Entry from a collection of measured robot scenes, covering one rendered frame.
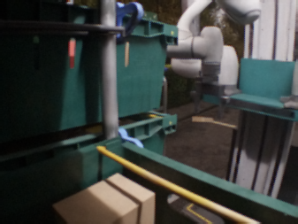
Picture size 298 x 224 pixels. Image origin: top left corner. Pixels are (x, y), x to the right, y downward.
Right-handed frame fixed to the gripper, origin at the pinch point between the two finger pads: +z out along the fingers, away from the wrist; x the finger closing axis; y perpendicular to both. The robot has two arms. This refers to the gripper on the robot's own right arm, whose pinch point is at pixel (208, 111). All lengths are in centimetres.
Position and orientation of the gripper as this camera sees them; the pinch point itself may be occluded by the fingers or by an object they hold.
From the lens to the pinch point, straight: 98.1
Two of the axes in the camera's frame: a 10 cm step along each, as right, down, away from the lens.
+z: 0.0, 9.7, 2.6
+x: -6.5, -2.0, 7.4
